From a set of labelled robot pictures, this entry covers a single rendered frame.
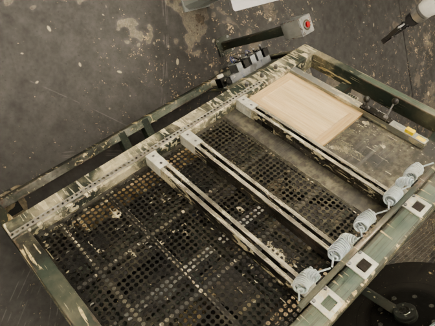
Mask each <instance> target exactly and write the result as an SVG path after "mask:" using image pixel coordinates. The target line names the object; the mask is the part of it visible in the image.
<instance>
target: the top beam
mask: <svg viewBox="0 0 435 326"><path fill-rule="evenodd" d="M415 195H416V196H418V197H419V198H421V199H423V200H424V201H426V202H428V203H429V204H431V205H432V206H431V207H430V208H429V210H428V211H427V212H426V213H425V214H424V215H423V216H422V218H419V217H418V216H416V215H414V214H413V213H411V212H410V211H408V210H407V209H405V208H404V207H402V208H401V209H400V210H399V211H398V212H397V213H396V214H395V215H394V216H393V218H392V219H391V220H390V221H389V222H388V223H387V224H386V225H385V226H384V227H383V228H382V229H381V230H380V232H379V233H378V234H377V235H376V236H375V237H374V238H373V239H372V240H371V241H370V242H369V243H368V244H367V245H366V246H365V247H364V248H363V249H362V250H361V251H362V252H364V253H365V254H366V255H368V256H369V257H371V258H372V259H373V260H374V261H376V262H377V263H378V264H379V265H378V266H377V268H376V269H375V270H374V271H373V272H372V273H371V274H370V275H369V276H368V277H367V278H366V280H364V279H363V278H362V277H360V276H359V275H358V274H356V273H355V272H354V271H353V270H352V269H350V268H349V267H348V266H346V267H345V268H344V269H343V270H342V271H341V272H340V274H339V275H338V276H337V277H336V278H335V279H334V280H333V281H332V282H331V283H330V284H329V285H328V286H327V287H328V288H330V289H331V290H332V291H334V293H336V294H337V295H338V296H339V297H340V298H342V299H343V300H344V301H345V303H344V304H343V306H342V307H341V308H340V309H339V310H338V311H337V312H336V313H335V314H334V315H333V316H332V317H331V319H330V320H329V319H328V318H327V317H325V315H323V314H322V313H321V312H320V311H319V310H318V309H316V307H314V306H313V305H312V304H310V305H309V306H308V307H307V308H306V309H305V310H304V311H303V312H302V313H301V314H300V315H299V317H298V318H297V319H296V320H295V321H294V322H293V323H292V324H290V326H332V325H333V324H334V323H335V322H336V321H337V320H338V318H339V317H340V316H341V315H342V314H343V313H344V311H345V310H346V309H347V308H348V307H349V306H350V305H351V304H352V303H353V302H354V300H355V299H356V298H357V297H358V296H359V294H360V293H361V292H362V291H363V290H364V289H365V288H366V287H367V286H368V285H369V283H370V282H371V281H372V280H373V279H374V277H375V276H376V275H378V273H379V272H380V271H381V270H382V269H383V268H384V267H385V265H386V264H387V263H388V262H389V260H391V258H393V257H394V255H395V254H396V253H397V252H398V251H399V249H400V248H401V247H402V246H403V245H404V244H405V243H406V242H407V241H408V240H409V239H410V237H411V236H412V235H413V234H414V232H415V231H416V230H417V229H418V228H419V227H420V226H421V225H422V224H423V223H424V222H425V220H426V219H427V218H428V217H429V216H430V214H431V213H432V212H433V211H434V210H435V174H433V176H432V177H431V178H430V179H429V180H428V181H427V182H426V183H425V184H424V185H423V186H422V187H421V188H420V189H419V191H418V192H417V193H416V194H415ZM336 304H337V302H336V301H335V300H334V299H332V298H331V297H330V296H329V295H328V296H327V297H326V299H325V300H324V301H323V302H322V303H321V305H322V306H323V307H325V308H326V309H327V310H328V311H329V312H330V311H331V309H332V308H333V307H334V306H335V305H336Z"/></svg>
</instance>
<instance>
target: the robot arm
mask: <svg viewBox="0 0 435 326"><path fill-rule="evenodd" d="M433 15H435V0H422V2H420V4H418V5H417V6H415V7H414V8H413V9H412V10H411V11H410V13H409V14H407V15H406V17H405V21H403V22H402V23H401V24H400V25H398V26H396V27H395V29H393V30H392V31H391V32H389V33H388V35H387V36H385V37H384V38H383V39H382V40H381V41H382V43H383V44H385V43H387V42H388V41H390V40H391V39H392V38H393V37H396V35H398V34H399V33H401V32H402V31H404V30H405V29H406V28H408V27H414V26H416V25H417V24H419V23H422V22H424V21H425V20H426V19H428V18H429V17H430V16H433Z"/></svg>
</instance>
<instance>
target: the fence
mask: <svg viewBox="0 0 435 326"><path fill-rule="evenodd" d="M290 73H292V74H294V75H295V76H298V77H299V78H301V79H303V80H304V81H306V82H308V83H310V84H311V85H313V86H315V87H317V88H319V89H320V90H322V91H324V92H326V93H328V94H329V95H331V96H333V97H335V98H336V99H338V100H340V101H342V102H344V103H345V104H347V105H349V106H351V107H352V108H354V109H356V110H358V111H360V112H361V113H363V116H364V117H366V118H367V119H369V120H371V121H373V122H375V123H376V124H378V125H380V126H382V127H383V128H385V129H387V130H389V131H391V132H393V133H394V134H396V135H397V136H400V137H401V138H403V139H405V140H407V141H408V142H410V143H412V144H414V145H415V146H418V147H419V148H421V149H423V148H424V147H425V146H426V145H427V143H428V141H429V139H427V138H425V137H423V136H421V135H419V134H417V133H415V134H414V135H413V136H411V135H410V134H408V133H406V132H405V129H406V127H405V126H403V125H401V124H399V123H397V122H396V121H394V120H393V121H392V122H391V123H389V124H388V123H386V122H384V121H382V120H380V119H378V118H377V117H375V116H373V115H372V114H370V113H367V112H366V111H364V110H362V109H361V108H359V107H360V106H361V105H362V104H363V103H361V102H359V101H357V100H355V99H354V98H352V97H350V96H348V95H347V94H344V93H343V92H340V91H339V90H337V89H335V88H334V87H332V86H330V85H328V84H327V83H324V82H323V81H320V80H319V79H317V78H315V77H313V76H312V75H310V74H308V73H306V72H304V71H302V70H300V69H299V68H297V67H293V68H292V69H290ZM418 135H419V136H420V137H422V138H424V139H426V141H425V142H422V141H420V140H418V139H417V138H416V137H417V136H418Z"/></svg>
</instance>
